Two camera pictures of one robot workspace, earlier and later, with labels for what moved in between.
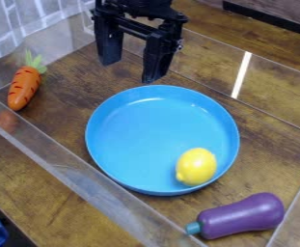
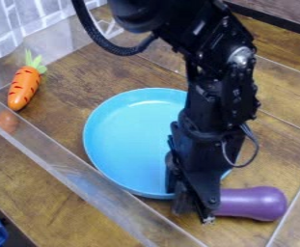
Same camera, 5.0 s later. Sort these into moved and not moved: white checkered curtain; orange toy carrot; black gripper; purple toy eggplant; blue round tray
Moved: purple toy eggplant; black gripper
Not moved: orange toy carrot; white checkered curtain; blue round tray
